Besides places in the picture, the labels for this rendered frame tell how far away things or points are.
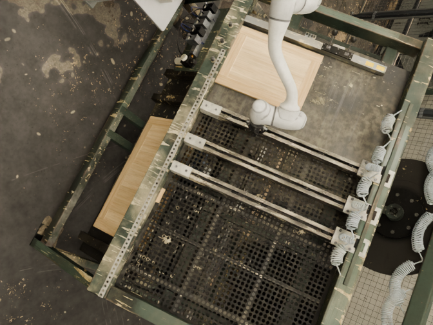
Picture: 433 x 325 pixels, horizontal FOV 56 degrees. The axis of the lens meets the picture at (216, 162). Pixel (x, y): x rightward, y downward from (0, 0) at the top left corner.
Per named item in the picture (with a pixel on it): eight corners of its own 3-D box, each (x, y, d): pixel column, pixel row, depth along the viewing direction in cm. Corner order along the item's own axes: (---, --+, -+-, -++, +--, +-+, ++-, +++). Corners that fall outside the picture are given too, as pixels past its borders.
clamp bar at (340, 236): (176, 160, 250) (171, 148, 227) (364, 242, 233) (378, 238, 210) (169, 174, 248) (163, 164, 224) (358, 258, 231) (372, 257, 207)
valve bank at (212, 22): (192, -5, 276) (219, -8, 260) (205, 10, 286) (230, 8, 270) (160, 57, 265) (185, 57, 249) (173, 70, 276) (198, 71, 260)
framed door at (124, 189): (152, 117, 310) (150, 115, 308) (203, 126, 274) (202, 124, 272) (95, 226, 291) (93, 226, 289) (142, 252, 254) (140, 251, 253)
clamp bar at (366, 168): (205, 101, 259) (203, 84, 236) (388, 176, 242) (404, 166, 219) (199, 115, 257) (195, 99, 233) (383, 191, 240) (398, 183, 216)
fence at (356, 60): (246, 18, 273) (247, 14, 269) (384, 69, 259) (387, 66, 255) (243, 24, 272) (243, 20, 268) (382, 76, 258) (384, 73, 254)
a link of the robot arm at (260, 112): (246, 124, 217) (270, 129, 216) (247, 113, 202) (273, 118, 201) (250, 105, 220) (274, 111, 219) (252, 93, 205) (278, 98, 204)
